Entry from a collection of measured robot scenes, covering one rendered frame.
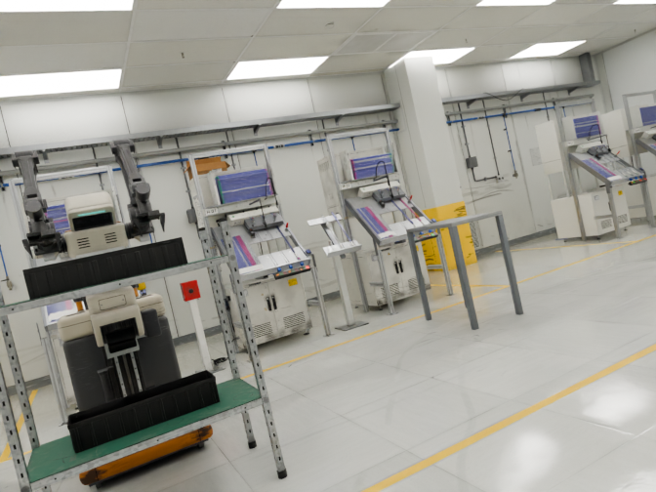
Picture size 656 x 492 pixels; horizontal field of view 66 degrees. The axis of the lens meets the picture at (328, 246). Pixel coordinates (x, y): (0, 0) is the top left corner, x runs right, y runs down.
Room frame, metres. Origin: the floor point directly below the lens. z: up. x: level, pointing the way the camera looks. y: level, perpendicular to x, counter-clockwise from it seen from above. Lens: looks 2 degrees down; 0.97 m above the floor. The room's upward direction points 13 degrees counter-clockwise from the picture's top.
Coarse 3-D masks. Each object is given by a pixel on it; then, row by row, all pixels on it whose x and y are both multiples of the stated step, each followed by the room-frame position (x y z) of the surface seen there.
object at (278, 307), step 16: (256, 288) 4.64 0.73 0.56; (272, 288) 4.71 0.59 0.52; (288, 288) 4.77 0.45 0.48; (256, 304) 4.63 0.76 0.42; (272, 304) 4.69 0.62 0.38; (288, 304) 4.76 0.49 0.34; (304, 304) 4.82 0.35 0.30; (256, 320) 4.61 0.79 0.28; (272, 320) 4.68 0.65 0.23; (288, 320) 4.74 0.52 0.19; (304, 320) 4.82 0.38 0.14; (240, 336) 4.55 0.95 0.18; (256, 336) 4.60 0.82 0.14; (272, 336) 4.68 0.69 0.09
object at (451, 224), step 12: (468, 216) 4.13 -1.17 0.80; (480, 216) 3.73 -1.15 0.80; (492, 216) 3.77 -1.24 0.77; (408, 228) 4.29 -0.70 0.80; (420, 228) 4.08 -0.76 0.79; (432, 228) 3.90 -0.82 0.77; (456, 228) 3.66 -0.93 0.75; (504, 228) 3.79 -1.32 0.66; (408, 240) 4.31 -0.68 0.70; (456, 240) 3.65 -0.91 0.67; (504, 240) 3.79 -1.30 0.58; (456, 252) 3.67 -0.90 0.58; (504, 252) 3.81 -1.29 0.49; (456, 264) 4.44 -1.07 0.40; (420, 276) 4.28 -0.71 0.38; (420, 288) 4.29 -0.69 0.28; (468, 288) 3.66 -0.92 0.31; (516, 288) 3.79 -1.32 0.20; (468, 300) 3.65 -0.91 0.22; (516, 300) 3.79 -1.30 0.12; (468, 312) 3.69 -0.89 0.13; (516, 312) 3.81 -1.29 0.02
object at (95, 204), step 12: (72, 204) 2.42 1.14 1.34; (84, 204) 2.44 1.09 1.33; (96, 204) 2.45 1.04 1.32; (108, 204) 2.46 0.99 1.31; (72, 216) 2.40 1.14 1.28; (84, 216) 2.42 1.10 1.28; (96, 216) 2.45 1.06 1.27; (108, 216) 2.49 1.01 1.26; (72, 228) 2.44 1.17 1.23; (84, 228) 2.47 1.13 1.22
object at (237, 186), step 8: (224, 176) 4.76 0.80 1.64; (232, 176) 4.79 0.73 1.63; (240, 176) 4.83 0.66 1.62; (248, 176) 4.86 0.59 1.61; (256, 176) 4.89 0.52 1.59; (264, 176) 4.93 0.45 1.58; (216, 184) 4.83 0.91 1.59; (224, 184) 4.75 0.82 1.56; (232, 184) 4.79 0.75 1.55; (240, 184) 4.82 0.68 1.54; (248, 184) 4.85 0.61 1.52; (256, 184) 4.89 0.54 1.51; (264, 184) 4.92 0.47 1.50; (224, 192) 4.74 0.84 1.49; (232, 192) 4.78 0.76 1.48; (240, 192) 4.81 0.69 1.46; (248, 192) 4.84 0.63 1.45; (256, 192) 4.88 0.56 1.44; (264, 192) 4.91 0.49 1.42; (224, 200) 4.74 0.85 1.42; (232, 200) 4.77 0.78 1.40; (240, 200) 4.80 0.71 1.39
